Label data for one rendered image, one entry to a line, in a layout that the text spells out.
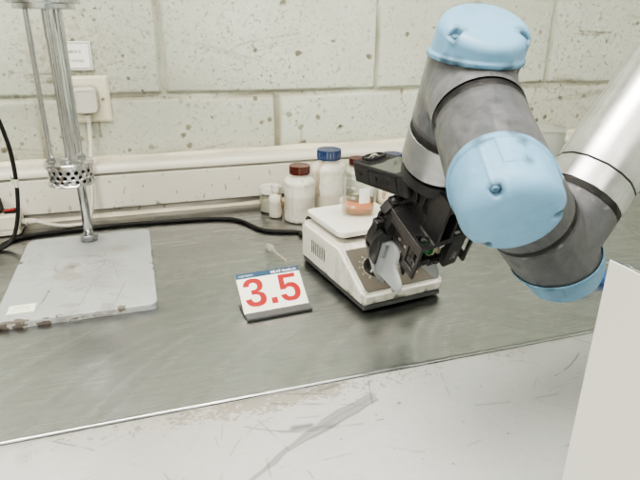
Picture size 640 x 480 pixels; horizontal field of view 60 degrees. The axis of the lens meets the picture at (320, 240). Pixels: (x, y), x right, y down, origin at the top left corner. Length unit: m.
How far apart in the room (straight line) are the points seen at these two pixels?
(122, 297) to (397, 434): 0.43
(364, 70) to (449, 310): 0.64
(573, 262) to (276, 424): 0.31
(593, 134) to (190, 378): 0.46
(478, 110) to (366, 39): 0.84
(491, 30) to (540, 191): 0.14
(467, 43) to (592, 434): 0.29
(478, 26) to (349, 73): 0.79
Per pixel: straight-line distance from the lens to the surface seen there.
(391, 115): 1.29
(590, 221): 0.51
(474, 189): 0.38
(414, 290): 0.78
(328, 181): 1.08
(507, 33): 0.47
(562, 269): 0.50
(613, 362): 0.42
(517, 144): 0.40
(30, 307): 0.83
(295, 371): 0.63
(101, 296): 0.82
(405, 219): 0.59
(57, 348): 0.74
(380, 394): 0.60
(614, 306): 0.40
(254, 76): 1.18
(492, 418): 0.60
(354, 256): 0.77
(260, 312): 0.74
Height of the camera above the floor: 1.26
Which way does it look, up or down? 21 degrees down
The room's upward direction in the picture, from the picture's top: straight up
